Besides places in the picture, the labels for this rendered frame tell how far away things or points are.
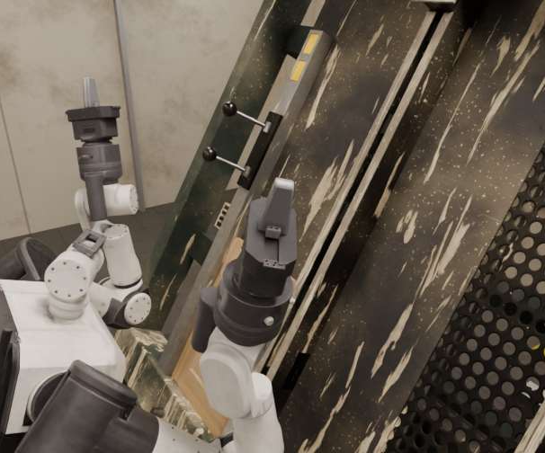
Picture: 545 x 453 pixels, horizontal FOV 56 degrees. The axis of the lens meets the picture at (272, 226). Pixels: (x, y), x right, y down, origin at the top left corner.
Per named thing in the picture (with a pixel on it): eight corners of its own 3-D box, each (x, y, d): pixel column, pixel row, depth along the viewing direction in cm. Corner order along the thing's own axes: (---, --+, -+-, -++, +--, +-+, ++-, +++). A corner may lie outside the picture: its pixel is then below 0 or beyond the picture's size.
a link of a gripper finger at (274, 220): (299, 185, 54) (286, 231, 58) (270, 179, 54) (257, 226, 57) (299, 193, 53) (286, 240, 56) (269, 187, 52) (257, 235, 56)
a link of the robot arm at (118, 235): (120, 180, 114) (133, 232, 121) (79, 183, 114) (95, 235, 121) (112, 194, 108) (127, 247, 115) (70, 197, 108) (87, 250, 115)
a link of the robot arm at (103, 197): (134, 160, 115) (140, 210, 117) (86, 164, 116) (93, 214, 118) (119, 164, 104) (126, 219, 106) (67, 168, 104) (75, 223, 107)
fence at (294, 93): (169, 365, 141) (156, 364, 139) (321, 37, 129) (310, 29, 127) (177, 376, 137) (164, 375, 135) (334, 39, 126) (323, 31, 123)
